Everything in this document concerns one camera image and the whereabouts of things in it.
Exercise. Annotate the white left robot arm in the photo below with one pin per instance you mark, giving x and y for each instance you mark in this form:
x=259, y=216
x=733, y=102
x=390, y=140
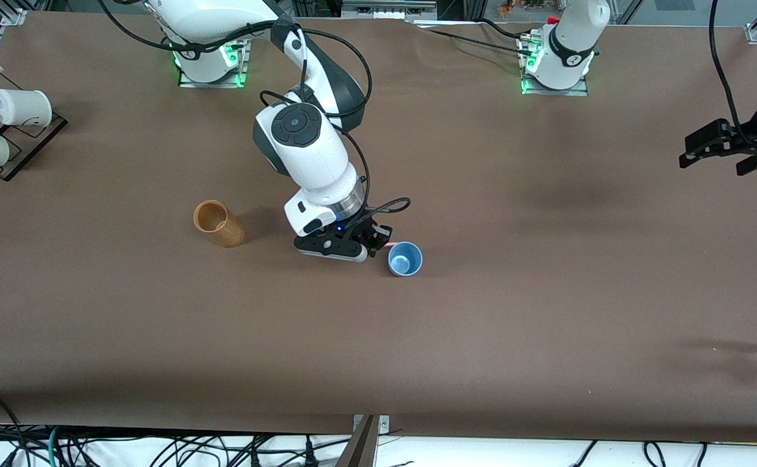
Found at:
x=573, y=39

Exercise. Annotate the blue cup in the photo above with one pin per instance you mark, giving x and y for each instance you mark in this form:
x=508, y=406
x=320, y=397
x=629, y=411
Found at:
x=405, y=261

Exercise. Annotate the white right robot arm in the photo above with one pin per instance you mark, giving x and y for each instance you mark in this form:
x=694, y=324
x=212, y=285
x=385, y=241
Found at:
x=307, y=155

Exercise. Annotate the grey metal box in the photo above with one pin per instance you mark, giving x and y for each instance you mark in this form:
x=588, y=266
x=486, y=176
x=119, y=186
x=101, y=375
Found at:
x=388, y=8

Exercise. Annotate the white cup with print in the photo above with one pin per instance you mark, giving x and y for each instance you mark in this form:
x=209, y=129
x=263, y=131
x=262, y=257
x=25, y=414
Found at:
x=21, y=107

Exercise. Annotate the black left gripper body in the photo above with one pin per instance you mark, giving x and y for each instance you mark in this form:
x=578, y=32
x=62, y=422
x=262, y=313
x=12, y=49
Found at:
x=756, y=133

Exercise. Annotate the brown bamboo cup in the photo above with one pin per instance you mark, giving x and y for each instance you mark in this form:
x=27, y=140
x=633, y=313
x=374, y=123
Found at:
x=222, y=227

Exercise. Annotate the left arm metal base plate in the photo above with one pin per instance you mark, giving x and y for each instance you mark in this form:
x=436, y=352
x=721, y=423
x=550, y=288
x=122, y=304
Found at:
x=556, y=92

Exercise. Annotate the black cup rack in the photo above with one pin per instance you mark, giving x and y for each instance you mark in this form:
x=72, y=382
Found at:
x=34, y=137

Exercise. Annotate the metal table bracket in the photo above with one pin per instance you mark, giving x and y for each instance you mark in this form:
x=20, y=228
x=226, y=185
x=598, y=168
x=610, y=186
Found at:
x=383, y=423

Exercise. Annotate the brown stand leg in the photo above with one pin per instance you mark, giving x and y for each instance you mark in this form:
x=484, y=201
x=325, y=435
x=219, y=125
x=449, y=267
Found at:
x=360, y=447

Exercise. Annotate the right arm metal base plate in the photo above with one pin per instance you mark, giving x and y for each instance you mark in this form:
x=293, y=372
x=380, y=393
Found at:
x=243, y=61

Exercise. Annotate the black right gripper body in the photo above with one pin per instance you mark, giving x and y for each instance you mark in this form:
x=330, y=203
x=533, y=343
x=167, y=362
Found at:
x=360, y=229

